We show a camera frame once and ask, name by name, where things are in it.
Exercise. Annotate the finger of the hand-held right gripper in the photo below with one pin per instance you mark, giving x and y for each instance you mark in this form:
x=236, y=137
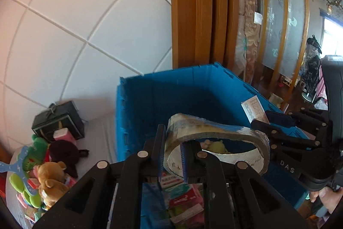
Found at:
x=300, y=119
x=284, y=140

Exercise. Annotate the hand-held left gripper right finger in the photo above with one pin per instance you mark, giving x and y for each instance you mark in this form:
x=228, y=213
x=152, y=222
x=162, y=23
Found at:
x=183, y=162

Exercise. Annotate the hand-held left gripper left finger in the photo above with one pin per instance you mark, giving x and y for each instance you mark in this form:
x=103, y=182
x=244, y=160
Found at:
x=160, y=164

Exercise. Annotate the white medicine box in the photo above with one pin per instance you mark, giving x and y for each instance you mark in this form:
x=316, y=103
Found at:
x=253, y=109

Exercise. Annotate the clear packing tape roll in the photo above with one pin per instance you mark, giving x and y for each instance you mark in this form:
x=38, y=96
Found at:
x=214, y=128

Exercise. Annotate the blue plastic crate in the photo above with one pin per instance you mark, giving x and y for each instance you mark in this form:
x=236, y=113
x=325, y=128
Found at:
x=187, y=92

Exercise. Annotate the person's right hand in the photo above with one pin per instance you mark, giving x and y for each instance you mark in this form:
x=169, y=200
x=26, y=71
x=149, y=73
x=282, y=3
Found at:
x=332, y=200

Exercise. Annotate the pale patterned bag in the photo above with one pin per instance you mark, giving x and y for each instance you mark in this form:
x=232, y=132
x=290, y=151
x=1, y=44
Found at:
x=274, y=100

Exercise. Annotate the yellow green plush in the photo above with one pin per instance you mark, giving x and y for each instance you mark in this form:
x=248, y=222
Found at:
x=215, y=146

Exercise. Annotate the black hanging clothes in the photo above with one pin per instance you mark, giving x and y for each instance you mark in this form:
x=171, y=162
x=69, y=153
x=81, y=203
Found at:
x=312, y=68

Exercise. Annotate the bright window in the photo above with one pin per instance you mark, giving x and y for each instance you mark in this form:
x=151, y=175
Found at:
x=333, y=35

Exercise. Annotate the patterned rolled rug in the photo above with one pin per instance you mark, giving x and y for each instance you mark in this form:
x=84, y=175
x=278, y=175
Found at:
x=249, y=38

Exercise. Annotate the dark maroon plush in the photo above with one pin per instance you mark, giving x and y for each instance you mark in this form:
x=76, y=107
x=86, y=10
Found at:
x=63, y=154

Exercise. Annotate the pink tissue pack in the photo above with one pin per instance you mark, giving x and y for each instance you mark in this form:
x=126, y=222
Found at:
x=63, y=135

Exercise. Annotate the black gift box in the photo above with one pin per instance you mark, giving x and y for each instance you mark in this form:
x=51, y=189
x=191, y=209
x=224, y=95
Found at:
x=67, y=116

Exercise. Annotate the brown teddy bear plush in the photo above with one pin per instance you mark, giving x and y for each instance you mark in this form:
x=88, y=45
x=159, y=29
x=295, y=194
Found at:
x=51, y=180

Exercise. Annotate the frosted glass sliding door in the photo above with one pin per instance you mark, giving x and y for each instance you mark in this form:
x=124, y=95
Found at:
x=292, y=3

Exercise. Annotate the dark green dinosaur plush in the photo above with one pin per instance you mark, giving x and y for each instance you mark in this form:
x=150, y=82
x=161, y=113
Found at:
x=40, y=145

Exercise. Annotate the blue lightning print toy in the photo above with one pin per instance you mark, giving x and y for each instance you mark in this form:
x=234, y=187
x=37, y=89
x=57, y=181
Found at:
x=20, y=167

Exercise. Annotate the light green toy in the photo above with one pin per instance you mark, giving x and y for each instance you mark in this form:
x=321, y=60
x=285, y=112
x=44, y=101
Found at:
x=16, y=183

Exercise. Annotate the wooden wall frame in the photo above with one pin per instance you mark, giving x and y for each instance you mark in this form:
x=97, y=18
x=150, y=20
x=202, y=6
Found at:
x=185, y=17

